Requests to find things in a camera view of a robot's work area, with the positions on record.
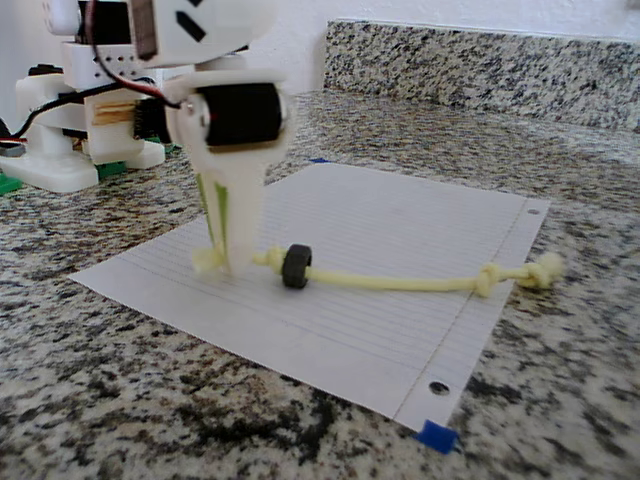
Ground black base cable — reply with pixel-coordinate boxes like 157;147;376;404
9;89;101;146

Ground white red base wires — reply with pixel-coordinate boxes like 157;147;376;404
0;117;29;154

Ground yellow-green knotted rope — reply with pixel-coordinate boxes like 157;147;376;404
192;244;564;301

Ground red black servo wire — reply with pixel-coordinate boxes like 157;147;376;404
84;0;186;109

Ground black hex nut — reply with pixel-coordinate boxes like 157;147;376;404
281;243;314;290

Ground black controller circuit board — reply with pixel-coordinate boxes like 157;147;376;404
132;97;171;142

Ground granite backsplash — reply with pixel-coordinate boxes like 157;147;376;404
324;18;640;132

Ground lined paper sheet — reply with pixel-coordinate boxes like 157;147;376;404
69;163;551;432

